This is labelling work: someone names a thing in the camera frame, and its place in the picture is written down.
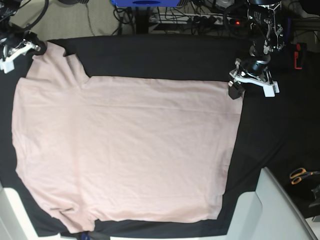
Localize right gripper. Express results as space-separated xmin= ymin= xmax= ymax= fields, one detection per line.
xmin=0 ymin=31 xmax=47 ymax=74

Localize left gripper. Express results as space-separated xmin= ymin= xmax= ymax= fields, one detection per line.
xmin=228 ymin=54 xmax=280 ymax=100

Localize pink T-shirt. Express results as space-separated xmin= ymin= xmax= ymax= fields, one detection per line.
xmin=11 ymin=43 xmax=243 ymax=233

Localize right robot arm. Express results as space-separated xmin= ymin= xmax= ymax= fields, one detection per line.
xmin=0 ymin=0 xmax=49 ymax=74

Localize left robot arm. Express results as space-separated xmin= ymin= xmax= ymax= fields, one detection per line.
xmin=223 ymin=0 xmax=285 ymax=100

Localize black table cloth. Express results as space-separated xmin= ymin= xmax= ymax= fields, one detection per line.
xmin=0 ymin=34 xmax=320 ymax=239

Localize red black clamp right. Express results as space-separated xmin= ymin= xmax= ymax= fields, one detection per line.
xmin=293 ymin=42 xmax=307 ymax=70

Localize white power strip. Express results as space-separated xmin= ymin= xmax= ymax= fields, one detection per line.
xmin=149 ymin=12 xmax=241 ymax=26

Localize blue plastic bin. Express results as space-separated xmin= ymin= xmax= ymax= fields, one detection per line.
xmin=110 ymin=0 xmax=180 ymax=8

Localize orange handled scissors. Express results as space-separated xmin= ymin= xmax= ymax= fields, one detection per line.
xmin=289 ymin=167 xmax=320 ymax=185

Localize black metal bracket right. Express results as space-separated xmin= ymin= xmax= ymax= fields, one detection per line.
xmin=308 ymin=185 xmax=320 ymax=208

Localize white base frame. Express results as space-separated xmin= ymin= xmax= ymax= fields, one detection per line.
xmin=226 ymin=167 xmax=317 ymax=240
xmin=0 ymin=179 xmax=63 ymax=240

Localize black table stand post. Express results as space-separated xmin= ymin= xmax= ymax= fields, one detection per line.
xmin=134 ymin=7 xmax=152 ymax=35

